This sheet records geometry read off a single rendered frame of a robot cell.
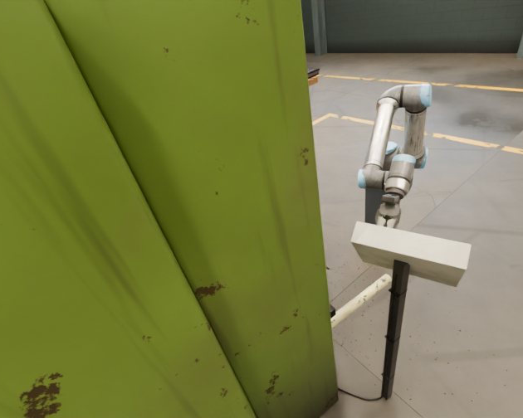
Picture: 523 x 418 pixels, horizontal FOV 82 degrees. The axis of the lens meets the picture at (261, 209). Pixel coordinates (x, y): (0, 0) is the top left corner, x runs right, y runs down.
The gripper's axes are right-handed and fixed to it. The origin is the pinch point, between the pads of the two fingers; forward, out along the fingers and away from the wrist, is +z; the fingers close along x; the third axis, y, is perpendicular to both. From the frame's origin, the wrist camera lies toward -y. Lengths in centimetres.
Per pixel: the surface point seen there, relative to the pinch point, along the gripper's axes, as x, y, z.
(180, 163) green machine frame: 27, -80, 19
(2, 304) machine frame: 32, -93, 51
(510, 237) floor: -64, 166, -72
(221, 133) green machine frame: 23, -77, 10
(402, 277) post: -10.2, -2.3, 13.9
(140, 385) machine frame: 30, -61, 64
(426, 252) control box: -16.1, -15.9, 6.9
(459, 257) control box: -24.7, -15.9, 6.1
